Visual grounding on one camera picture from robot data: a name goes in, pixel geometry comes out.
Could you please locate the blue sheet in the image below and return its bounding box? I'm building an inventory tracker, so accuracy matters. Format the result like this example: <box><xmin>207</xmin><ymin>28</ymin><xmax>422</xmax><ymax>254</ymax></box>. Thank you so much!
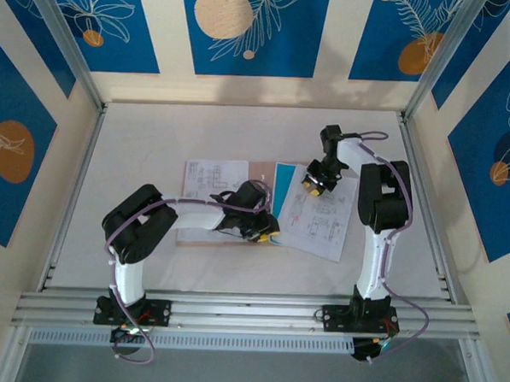
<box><xmin>268</xmin><ymin>161</ymin><xmax>299</xmax><ymax>248</ymax></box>

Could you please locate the grey slotted cable duct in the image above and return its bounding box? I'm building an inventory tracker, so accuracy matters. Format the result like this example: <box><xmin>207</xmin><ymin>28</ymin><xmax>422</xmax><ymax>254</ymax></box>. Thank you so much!
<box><xmin>26</xmin><ymin>319</ymin><xmax>355</xmax><ymax>361</ymax></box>

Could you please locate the black controller box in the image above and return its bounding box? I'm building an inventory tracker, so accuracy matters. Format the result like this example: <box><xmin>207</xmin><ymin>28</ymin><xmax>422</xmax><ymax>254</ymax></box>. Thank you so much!
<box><xmin>350</xmin><ymin>335</ymin><xmax>396</xmax><ymax>365</ymax></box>

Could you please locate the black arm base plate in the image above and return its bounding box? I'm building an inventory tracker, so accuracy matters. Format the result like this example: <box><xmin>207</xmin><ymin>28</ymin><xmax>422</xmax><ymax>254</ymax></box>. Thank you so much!
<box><xmin>92</xmin><ymin>296</ymin><xmax>173</xmax><ymax>329</ymax></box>
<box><xmin>320</xmin><ymin>303</ymin><xmax>403</xmax><ymax>337</ymax></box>

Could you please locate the aluminium frame post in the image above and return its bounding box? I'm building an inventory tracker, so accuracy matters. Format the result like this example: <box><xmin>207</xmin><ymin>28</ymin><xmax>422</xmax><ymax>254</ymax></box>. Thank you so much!
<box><xmin>402</xmin><ymin>0</ymin><xmax>484</xmax><ymax>126</ymax></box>
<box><xmin>17</xmin><ymin>0</ymin><xmax>113</xmax><ymax>112</ymax></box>

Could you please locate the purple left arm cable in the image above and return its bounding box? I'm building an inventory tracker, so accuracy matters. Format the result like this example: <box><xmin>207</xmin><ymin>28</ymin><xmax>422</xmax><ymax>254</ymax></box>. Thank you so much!
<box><xmin>99</xmin><ymin>173</ymin><xmax>274</xmax><ymax>370</ymax></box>

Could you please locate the aluminium mounting rail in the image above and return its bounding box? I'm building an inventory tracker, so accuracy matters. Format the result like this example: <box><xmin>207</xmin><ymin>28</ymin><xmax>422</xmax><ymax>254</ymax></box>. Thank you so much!
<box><xmin>10</xmin><ymin>279</ymin><xmax>484</xmax><ymax>352</ymax></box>

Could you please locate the aluminium side rail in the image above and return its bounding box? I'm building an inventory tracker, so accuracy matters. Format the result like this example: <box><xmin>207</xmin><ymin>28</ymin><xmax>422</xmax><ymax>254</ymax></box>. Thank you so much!
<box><xmin>386</xmin><ymin>111</ymin><xmax>469</xmax><ymax>306</ymax></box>
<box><xmin>35</xmin><ymin>101</ymin><xmax>109</xmax><ymax>296</ymax></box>

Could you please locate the printed drawing sheet red stamp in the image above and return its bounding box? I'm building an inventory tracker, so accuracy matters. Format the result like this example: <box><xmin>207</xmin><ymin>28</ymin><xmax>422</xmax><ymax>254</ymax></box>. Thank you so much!
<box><xmin>274</xmin><ymin>162</ymin><xmax>361</xmax><ymax>265</ymax></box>

